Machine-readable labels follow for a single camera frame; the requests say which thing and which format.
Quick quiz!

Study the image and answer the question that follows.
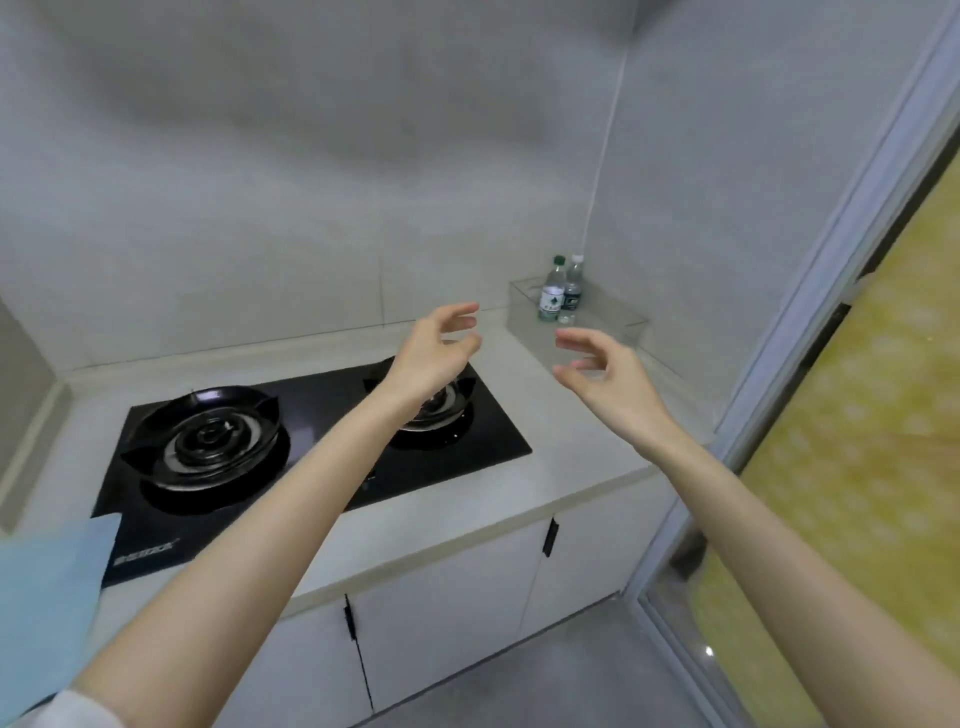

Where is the person's left hand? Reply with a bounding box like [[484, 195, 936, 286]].
[[378, 302, 483, 425]]

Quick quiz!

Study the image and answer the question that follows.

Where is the person's right hand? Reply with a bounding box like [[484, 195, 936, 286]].
[[552, 326, 680, 459]]

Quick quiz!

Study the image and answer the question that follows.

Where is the clear plastic tray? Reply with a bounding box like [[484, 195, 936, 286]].
[[506, 275, 651, 376]]

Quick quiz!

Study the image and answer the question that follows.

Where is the clear white-capped water bottle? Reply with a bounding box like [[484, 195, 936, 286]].
[[556, 253, 586, 326]]

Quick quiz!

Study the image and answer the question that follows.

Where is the clear green-capped water bottle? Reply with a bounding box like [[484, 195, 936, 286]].
[[537, 254, 569, 324]]

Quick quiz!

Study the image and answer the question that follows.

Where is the person's right forearm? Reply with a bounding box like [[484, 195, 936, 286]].
[[648, 431, 960, 728]]

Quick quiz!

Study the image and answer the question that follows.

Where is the person's left forearm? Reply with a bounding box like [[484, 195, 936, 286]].
[[71, 389, 420, 728]]

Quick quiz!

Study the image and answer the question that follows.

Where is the person's white shirt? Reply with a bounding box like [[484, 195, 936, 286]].
[[14, 689, 125, 728]]

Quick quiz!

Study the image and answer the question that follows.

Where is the black glass gas stove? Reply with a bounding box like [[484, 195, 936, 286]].
[[91, 358, 534, 589]]

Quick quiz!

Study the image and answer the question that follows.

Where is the yellow patterned door film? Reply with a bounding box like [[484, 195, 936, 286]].
[[686, 149, 960, 728]]

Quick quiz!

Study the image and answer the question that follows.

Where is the light blue mat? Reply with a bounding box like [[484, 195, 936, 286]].
[[0, 512, 123, 725]]

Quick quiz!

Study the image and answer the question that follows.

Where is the white sliding door frame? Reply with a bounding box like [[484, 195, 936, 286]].
[[622, 0, 960, 728]]

